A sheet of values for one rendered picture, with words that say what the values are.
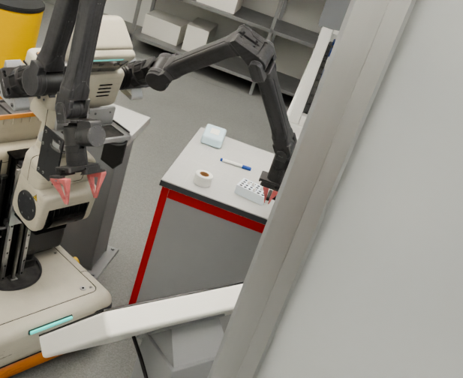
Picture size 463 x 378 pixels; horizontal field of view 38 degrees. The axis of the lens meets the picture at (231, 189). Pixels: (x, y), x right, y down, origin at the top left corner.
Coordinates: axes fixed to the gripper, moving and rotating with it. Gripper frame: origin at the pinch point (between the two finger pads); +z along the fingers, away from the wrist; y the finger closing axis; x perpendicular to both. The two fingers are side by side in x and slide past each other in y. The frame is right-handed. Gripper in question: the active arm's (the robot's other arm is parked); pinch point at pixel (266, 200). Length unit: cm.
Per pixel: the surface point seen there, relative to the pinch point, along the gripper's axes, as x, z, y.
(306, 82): 83, -19, -1
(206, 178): 19.2, 9.7, -24.9
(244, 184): 25.5, 10.4, -10.5
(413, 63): -161, -101, 6
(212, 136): 59, 10, -32
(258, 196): 21.6, 10.9, -3.7
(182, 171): 25.4, 13.8, -35.6
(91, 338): -120, -26, -22
